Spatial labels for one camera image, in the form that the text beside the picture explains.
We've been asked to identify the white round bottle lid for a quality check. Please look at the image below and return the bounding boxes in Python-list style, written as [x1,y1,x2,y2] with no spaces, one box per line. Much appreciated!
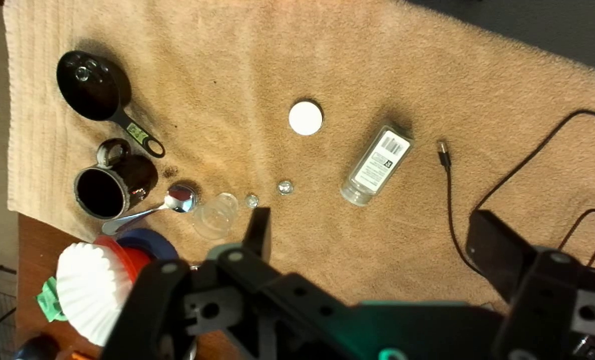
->
[286,99,327,139]

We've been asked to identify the white paper coffee filters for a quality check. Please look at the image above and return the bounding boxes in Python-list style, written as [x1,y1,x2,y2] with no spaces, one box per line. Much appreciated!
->
[55,240,134,348]

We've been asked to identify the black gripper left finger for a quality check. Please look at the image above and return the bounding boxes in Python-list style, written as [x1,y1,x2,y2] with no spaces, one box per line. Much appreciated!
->
[102,206,353,360]

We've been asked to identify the dark brown mug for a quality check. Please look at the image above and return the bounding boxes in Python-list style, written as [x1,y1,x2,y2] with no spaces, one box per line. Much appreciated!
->
[73,136,161,221]

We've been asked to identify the black measuring cup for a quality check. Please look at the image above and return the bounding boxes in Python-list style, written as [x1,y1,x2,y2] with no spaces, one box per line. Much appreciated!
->
[55,48,166,160]

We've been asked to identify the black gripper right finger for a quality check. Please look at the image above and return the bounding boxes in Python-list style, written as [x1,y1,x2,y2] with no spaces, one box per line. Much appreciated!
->
[464,209,595,360]

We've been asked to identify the metal spoon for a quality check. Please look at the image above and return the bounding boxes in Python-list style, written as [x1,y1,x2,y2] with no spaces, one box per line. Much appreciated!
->
[100,179,202,237]

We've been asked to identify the small clear glass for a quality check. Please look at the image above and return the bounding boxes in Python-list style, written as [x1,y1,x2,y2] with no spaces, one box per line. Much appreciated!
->
[192,191,244,237]

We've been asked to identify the blue bowl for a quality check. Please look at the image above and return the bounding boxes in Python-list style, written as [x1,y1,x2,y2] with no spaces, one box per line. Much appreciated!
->
[114,227,178,264]

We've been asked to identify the black cable with plug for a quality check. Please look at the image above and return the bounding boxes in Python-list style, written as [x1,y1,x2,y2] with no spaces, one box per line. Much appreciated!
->
[435,109,595,277]

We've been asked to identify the clear labelled glass bottle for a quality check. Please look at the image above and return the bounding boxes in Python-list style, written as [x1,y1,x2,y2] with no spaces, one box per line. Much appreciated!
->
[338,125,414,209]

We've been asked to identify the green cloth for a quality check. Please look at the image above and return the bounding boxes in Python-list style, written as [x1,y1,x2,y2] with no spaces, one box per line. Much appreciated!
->
[37,277,68,325]

